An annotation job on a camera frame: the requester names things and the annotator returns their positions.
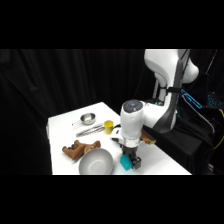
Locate grey bowl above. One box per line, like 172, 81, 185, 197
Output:
78, 148, 115, 176

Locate blue lit device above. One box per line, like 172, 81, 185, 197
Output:
181, 88, 204, 110

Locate black curtain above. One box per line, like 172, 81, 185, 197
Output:
0, 49, 224, 176

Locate blue cube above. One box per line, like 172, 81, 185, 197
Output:
119, 154, 134, 173

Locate steel saucepan with handle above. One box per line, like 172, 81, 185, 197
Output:
71, 112, 97, 130

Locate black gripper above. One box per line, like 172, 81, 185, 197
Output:
121, 143, 143, 170

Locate yellow cable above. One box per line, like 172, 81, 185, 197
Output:
213, 109, 224, 151

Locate yellow cup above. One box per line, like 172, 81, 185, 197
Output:
103, 120, 115, 135

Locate brown plush toy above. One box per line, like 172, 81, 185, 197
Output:
61, 139, 102, 161

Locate black robot stand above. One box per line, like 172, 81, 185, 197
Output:
146, 99, 216, 176

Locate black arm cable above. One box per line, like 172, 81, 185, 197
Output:
166, 49, 192, 95

